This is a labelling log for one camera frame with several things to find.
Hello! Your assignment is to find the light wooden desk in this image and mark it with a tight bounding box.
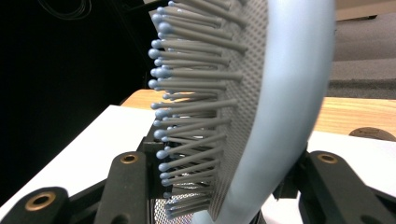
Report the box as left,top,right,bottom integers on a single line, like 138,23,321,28
333,0,396,22

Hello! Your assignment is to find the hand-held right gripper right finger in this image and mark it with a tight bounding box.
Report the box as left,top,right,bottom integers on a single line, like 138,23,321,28
272,141,311,203

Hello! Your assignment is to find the black curtain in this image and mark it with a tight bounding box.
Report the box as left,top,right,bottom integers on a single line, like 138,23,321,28
0,0,163,206

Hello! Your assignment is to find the thin looped cable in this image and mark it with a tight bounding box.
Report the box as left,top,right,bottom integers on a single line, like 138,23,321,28
36,0,93,21

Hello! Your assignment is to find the wooden table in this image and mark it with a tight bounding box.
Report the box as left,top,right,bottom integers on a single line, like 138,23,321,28
120,89,396,138

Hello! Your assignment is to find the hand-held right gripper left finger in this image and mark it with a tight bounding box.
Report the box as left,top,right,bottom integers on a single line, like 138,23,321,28
136,122,167,201

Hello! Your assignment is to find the light blue hairbrush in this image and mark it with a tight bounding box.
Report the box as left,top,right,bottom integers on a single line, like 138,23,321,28
147,0,338,224

